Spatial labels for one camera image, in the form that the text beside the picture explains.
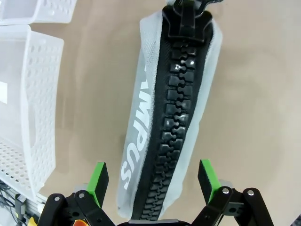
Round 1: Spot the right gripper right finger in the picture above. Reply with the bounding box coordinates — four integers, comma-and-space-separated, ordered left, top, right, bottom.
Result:
192, 159, 270, 226

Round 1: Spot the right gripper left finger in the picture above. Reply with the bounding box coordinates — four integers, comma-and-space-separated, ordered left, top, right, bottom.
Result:
40, 161, 113, 226

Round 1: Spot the grey CAMPUS zipper pencil case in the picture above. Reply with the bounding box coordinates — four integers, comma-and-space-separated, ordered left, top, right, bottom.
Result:
117, 0, 223, 218

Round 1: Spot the white perforated plastic basket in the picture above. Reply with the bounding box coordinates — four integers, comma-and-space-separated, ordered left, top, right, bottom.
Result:
0, 0, 76, 24
0, 24, 64, 201

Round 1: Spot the white paper label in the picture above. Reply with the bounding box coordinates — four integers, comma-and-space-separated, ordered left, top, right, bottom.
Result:
0, 81, 8, 104

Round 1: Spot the aluminium profile frame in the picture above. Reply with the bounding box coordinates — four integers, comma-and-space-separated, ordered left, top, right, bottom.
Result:
14, 193, 48, 226

